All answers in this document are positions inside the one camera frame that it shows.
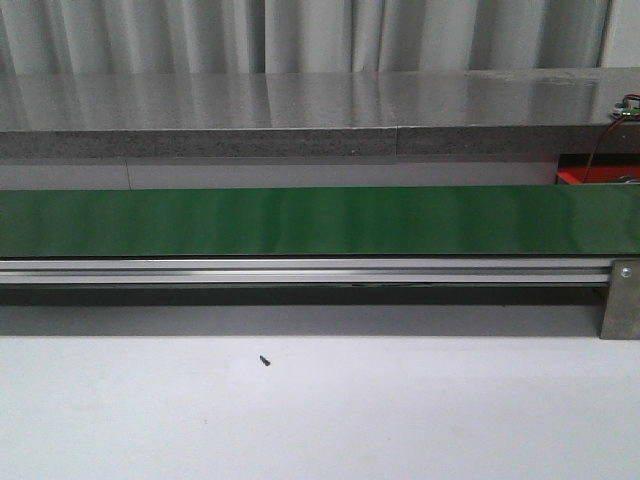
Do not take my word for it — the grey stone counter slab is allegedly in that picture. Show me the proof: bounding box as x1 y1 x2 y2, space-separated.
1 68 639 158

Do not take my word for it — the green conveyor belt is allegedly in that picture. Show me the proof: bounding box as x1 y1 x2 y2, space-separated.
1 184 639 258

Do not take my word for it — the red plastic bin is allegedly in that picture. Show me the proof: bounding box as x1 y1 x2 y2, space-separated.
556 154 639 185

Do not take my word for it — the green circuit board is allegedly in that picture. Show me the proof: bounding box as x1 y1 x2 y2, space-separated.
610 94 640 121

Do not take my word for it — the white pleated curtain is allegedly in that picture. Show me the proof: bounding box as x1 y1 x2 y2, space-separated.
1 1 610 75

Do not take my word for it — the aluminium conveyor side rail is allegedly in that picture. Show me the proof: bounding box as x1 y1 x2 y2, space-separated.
1 257 614 286

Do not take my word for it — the steel conveyor mounting bracket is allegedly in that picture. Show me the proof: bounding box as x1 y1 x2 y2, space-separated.
600 259 640 340

